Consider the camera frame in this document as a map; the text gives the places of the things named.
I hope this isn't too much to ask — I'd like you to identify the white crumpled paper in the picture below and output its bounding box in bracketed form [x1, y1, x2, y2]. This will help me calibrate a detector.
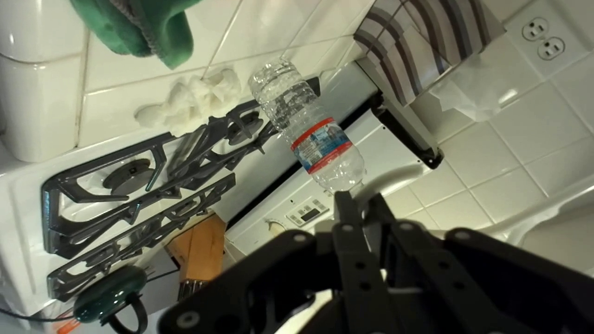
[134, 65, 243, 129]

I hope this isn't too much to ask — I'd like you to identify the green white cloth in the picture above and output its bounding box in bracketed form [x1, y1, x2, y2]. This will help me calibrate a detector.
[69, 0, 202, 71]

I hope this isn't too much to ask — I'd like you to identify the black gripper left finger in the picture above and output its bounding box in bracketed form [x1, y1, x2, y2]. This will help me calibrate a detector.
[160, 192, 388, 334]

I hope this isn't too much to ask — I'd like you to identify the clear plastic water bottle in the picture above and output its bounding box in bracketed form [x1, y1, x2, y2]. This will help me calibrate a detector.
[247, 58, 367, 195]

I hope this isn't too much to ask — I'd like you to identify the white wall outlet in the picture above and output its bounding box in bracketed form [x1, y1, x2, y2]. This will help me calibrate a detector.
[503, 0, 592, 80]

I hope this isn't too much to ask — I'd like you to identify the white gas stove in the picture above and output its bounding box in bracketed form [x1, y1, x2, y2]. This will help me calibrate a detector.
[0, 62, 447, 323]

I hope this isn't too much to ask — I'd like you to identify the wooden knife block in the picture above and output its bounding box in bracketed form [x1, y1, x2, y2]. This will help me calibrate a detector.
[165, 212, 228, 299]

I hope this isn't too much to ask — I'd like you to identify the striped tissue box cover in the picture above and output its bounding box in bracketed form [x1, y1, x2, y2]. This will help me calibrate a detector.
[351, 0, 508, 108]

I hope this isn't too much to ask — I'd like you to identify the dark teal kettle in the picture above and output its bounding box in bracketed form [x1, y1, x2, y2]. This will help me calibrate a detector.
[72, 266, 150, 334]

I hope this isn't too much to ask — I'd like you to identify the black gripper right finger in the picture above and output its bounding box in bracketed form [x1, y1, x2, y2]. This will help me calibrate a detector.
[364, 193, 594, 334]

